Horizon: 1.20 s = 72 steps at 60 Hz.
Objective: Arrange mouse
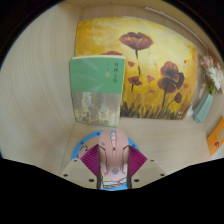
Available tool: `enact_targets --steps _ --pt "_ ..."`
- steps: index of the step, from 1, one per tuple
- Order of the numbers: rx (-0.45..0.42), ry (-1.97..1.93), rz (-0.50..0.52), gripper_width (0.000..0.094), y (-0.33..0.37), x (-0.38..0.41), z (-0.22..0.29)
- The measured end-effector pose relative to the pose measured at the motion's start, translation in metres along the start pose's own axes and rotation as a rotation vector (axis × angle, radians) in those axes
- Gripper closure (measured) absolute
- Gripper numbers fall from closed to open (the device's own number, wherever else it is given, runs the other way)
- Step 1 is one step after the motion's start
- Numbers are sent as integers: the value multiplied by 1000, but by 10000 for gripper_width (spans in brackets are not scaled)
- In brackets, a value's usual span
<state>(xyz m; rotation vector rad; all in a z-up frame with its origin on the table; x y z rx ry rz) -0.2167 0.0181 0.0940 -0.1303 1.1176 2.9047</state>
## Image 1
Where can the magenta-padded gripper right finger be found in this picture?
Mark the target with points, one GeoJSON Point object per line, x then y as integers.
{"type": "Point", "coordinates": [137, 161]}

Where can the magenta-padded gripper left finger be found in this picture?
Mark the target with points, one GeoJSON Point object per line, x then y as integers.
{"type": "Point", "coordinates": [89, 161]}

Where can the pink computer mouse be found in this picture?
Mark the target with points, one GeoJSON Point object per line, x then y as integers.
{"type": "Point", "coordinates": [113, 153]}

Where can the green book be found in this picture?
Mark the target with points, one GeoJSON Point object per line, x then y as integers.
{"type": "Point", "coordinates": [96, 80]}

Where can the orange book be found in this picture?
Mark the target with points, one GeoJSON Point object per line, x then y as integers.
{"type": "Point", "coordinates": [217, 136]}

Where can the teal faceted vase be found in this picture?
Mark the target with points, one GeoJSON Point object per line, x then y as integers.
{"type": "Point", "coordinates": [202, 108]}

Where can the yellow poppy flower painting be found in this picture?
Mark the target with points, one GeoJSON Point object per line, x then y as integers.
{"type": "Point", "coordinates": [160, 50]}

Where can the pink and white flower bouquet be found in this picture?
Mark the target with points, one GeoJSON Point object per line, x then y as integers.
{"type": "Point", "coordinates": [213, 75]}

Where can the white light bar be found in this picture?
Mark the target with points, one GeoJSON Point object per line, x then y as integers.
{"type": "Point", "coordinates": [176, 21]}

